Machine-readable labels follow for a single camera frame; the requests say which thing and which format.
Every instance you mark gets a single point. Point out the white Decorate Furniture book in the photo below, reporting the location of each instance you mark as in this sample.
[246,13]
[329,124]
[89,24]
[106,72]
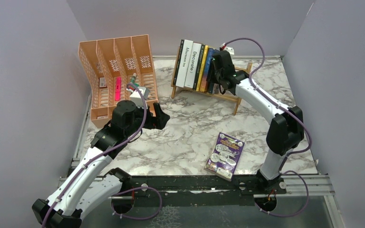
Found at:
[192,67]

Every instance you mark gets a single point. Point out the blue orange book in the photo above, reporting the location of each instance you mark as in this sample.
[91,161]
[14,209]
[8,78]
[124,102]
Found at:
[206,69]

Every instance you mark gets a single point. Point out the dark green book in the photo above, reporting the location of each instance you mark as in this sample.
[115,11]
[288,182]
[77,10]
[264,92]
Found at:
[196,81]

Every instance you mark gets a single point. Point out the black metal base rail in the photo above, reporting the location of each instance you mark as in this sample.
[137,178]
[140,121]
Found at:
[196,190]

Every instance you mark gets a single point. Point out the floral purple book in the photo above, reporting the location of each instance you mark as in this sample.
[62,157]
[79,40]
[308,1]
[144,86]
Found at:
[212,85]

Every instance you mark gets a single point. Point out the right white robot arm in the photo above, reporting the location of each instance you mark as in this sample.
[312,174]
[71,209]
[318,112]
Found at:
[285,123]

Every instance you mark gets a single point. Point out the black Moon and Sixpence book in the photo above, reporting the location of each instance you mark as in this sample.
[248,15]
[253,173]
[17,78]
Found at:
[177,63]

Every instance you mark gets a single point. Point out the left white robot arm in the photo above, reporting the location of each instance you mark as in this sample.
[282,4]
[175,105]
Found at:
[75,198]

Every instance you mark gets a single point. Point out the small red white box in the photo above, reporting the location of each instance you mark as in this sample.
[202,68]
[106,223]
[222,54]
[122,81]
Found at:
[102,82]

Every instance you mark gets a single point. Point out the purple Treehouse book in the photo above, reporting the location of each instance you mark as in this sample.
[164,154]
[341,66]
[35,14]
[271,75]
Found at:
[225,156]

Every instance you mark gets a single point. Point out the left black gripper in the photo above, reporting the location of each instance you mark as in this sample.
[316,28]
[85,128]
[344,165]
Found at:
[159,121]

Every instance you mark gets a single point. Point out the green glue bottle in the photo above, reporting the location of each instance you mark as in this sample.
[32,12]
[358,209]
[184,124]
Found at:
[133,79]

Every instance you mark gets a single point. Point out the white Afternoon tea book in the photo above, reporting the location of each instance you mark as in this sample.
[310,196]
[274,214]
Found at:
[184,62]

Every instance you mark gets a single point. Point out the wooden book rack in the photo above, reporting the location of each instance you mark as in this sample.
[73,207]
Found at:
[217,94]

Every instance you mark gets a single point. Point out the pink highlighter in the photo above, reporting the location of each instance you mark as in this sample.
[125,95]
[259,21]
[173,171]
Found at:
[118,83]

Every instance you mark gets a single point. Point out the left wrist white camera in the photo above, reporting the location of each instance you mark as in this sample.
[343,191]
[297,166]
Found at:
[137,99]

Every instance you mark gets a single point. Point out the yellow book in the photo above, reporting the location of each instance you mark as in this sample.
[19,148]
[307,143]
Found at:
[203,62]

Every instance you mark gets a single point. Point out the orange plastic file organizer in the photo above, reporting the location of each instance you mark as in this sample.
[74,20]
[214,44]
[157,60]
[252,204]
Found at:
[111,58]

